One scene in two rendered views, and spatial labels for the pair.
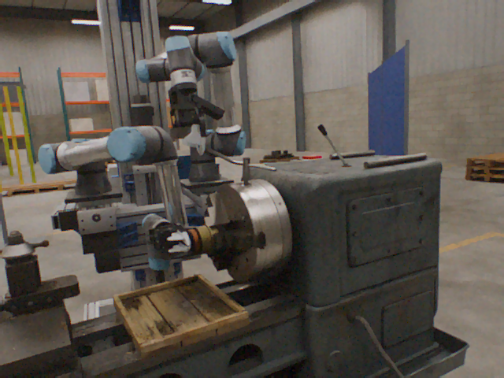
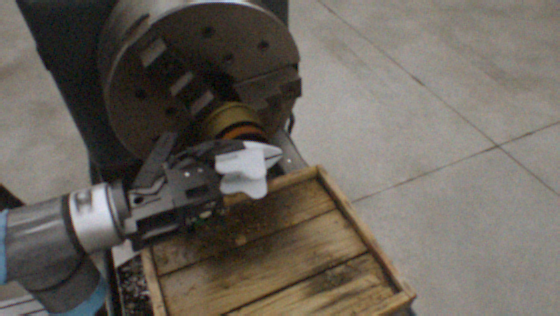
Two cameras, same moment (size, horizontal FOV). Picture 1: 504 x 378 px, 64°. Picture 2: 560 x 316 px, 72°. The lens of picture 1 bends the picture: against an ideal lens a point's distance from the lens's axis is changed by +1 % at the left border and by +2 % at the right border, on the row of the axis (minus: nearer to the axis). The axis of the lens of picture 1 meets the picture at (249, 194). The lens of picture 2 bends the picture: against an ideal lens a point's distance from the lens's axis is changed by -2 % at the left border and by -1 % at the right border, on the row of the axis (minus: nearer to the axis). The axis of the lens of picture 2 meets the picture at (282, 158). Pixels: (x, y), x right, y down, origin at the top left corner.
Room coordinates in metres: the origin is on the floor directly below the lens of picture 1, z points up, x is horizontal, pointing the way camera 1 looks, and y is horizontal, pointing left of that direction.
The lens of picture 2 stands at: (1.08, 0.55, 1.45)
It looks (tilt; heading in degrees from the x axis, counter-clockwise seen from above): 45 degrees down; 274
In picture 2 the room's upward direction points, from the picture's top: straight up
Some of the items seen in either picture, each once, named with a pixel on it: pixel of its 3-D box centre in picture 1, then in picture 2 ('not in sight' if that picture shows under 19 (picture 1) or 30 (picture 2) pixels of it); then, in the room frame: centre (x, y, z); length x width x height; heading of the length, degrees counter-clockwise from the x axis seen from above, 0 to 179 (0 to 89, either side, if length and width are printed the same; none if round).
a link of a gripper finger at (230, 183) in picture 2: (178, 248); (254, 179); (1.14, 0.22, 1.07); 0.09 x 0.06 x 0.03; 27
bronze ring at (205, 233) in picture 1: (202, 239); (235, 136); (1.17, 0.15, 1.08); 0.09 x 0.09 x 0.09; 28
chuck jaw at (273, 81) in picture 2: (237, 239); (272, 90); (1.13, 0.04, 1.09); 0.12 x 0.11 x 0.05; 28
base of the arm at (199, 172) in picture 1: (204, 169); not in sight; (1.90, 0.21, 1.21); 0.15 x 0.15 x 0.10
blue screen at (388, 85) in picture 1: (383, 125); not in sight; (7.66, -2.59, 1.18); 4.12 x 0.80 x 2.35; 170
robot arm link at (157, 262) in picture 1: (161, 251); (59, 274); (1.39, 0.33, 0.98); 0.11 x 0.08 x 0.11; 149
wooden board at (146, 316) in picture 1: (176, 309); (266, 264); (1.12, 0.24, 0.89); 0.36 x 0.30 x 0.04; 28
